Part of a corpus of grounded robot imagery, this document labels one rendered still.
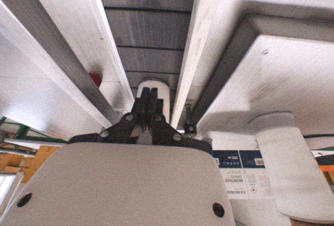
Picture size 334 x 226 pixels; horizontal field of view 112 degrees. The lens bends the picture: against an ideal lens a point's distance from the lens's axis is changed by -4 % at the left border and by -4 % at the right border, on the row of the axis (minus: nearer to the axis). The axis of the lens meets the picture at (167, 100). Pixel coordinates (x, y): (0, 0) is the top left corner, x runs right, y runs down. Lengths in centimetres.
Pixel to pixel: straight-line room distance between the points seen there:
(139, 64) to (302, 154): 33
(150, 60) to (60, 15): 14
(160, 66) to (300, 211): 32
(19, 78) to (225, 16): 43
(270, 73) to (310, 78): 7
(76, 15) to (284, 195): 44
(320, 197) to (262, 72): 22
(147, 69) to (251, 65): 14
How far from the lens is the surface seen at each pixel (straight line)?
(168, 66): 17
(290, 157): 33
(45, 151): 199
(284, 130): 34
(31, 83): 43
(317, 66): 25
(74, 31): 24
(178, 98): 16
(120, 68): 19
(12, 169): 475
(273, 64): 21
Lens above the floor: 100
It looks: 32 degrees down
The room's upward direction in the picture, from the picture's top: 178 degrees counter-clockwise
